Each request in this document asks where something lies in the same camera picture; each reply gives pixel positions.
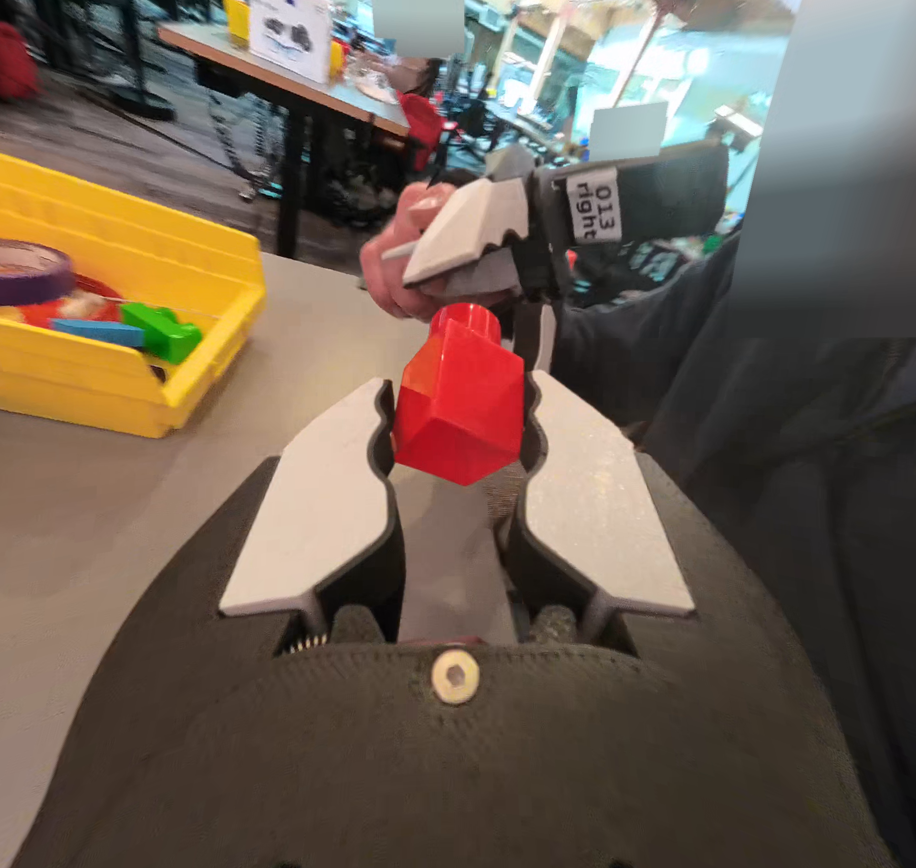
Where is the green toy block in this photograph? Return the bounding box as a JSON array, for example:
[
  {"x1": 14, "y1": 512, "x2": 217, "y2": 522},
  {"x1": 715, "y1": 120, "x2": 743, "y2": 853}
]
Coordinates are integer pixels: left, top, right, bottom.
[{"x1": 121, "y1": 302, "x2": 204, "y2": 367}]

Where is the white cardboard box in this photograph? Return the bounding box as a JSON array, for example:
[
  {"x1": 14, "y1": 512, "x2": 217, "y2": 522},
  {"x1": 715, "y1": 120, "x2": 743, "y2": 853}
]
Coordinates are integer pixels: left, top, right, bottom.
[{"x1": 248, "y1": 0, "x2": 336, "y2": 85}]

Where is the purple tape roll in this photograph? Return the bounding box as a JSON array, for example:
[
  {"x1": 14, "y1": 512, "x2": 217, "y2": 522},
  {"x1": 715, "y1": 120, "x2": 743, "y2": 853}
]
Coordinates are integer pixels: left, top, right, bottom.
[{"x1": 0, "y1": 239, "x2": 77, "y2": 307}]

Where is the person's right forearm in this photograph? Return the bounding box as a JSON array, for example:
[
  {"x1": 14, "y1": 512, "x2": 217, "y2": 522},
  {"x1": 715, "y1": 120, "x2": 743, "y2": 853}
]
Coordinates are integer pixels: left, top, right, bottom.
[{"x1": 552, "y1": 232, "x2": 752, "y2": 440}]

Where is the blue toy block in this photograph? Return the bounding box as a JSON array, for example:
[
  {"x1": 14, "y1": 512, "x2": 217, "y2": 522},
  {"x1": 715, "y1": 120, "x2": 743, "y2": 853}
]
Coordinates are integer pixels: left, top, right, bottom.
[{"x1": 51, "y1": 318, "x2": 150, "y2": 351}]

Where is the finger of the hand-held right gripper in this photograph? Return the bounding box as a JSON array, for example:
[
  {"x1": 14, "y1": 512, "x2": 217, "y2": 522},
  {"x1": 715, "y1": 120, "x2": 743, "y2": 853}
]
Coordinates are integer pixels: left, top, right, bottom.
[
  {"x1": 384, "y1": 179, "x2": 533, "y2": 279},
  {"x1": 408, "y1": 253, "x2": 525, "y2": 305}
]

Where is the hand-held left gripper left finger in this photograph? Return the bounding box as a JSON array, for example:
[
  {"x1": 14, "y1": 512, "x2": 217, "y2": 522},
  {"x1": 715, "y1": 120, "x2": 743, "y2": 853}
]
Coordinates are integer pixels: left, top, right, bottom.
[{"x1": 218, "y1": 378, "x2": 405, "y2": 626}]

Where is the red toy block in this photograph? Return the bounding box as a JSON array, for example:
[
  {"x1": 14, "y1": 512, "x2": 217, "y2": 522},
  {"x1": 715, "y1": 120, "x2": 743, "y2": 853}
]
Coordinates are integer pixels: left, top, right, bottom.
[{"x1": 394, "y1": 303, "x2": 528, "y2": 486}]

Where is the long wooden table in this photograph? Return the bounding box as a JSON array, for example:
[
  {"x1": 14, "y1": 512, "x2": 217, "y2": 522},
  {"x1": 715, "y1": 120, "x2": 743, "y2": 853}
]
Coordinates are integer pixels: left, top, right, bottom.
[{"x1": 158, "y1": 21, "x2": 419, "y2": 261}]

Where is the person's dark clothing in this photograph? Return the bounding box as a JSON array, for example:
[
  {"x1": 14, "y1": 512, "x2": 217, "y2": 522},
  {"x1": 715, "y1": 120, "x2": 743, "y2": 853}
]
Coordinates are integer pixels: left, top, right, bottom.
[{"x1": 630, "y1": 232, "x2": 916, "y2": 868}]

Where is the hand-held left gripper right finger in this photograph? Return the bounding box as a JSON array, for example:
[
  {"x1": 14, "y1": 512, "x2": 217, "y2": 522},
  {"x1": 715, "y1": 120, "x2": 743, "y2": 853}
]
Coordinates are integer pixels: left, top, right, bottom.
[{"x1": 504, "y1": 372, "x2": 698, "y2": 634}]

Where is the yellow plastic bin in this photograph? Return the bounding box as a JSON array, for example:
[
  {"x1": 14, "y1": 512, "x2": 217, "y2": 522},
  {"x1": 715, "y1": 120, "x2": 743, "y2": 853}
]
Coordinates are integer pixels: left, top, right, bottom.
[{"x1": 0, "y1": 153, "x2": 269, "y2": 440}]

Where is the person's right hand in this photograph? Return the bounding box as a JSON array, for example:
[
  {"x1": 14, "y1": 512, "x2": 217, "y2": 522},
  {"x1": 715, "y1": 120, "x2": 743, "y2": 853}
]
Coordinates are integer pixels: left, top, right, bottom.
[{"x1": 358, "y1": 182, "x2": 459, "y2": 322}]

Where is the red fabric bag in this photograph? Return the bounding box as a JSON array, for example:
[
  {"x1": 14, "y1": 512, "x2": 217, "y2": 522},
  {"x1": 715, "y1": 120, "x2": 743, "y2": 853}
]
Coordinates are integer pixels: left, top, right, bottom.
[{"x1": 0, "y1": 21, "x2": 41, "y2": 105}]

